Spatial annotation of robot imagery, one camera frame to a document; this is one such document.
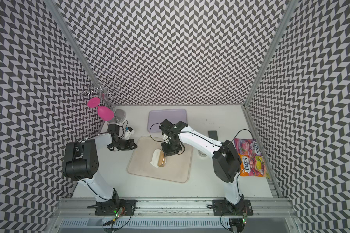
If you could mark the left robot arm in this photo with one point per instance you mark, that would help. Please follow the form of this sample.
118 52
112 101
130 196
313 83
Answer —
81 162

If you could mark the wooden dough roller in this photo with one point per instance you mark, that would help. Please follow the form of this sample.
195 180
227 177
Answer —
161 159

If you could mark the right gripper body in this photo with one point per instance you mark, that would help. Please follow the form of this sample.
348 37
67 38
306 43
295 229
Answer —
171 147

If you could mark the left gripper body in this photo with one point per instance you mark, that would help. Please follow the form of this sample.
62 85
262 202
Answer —
122 144

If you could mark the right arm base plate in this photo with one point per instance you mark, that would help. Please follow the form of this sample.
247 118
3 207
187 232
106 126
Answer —
223 207

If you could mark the white dough ball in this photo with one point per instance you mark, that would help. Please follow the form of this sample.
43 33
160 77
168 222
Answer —
156 158

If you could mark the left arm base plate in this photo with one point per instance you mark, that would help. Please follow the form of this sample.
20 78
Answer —
111 208

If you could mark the pink wine glass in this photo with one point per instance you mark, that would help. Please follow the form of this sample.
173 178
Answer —
103 112

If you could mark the colourful candy bag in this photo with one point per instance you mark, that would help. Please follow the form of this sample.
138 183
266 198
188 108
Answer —
253 163

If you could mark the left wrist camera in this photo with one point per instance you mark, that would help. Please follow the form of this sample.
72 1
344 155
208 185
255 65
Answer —
128 133

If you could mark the purple plastic tray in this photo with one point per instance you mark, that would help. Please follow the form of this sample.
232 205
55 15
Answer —
158 116

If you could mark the black handled metal spatula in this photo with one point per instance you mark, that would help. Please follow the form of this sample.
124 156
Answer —
213 135

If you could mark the beige plastic tray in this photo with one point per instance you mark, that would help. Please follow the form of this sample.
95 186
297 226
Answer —
176 169

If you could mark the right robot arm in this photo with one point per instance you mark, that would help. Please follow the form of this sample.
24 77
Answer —
226 160

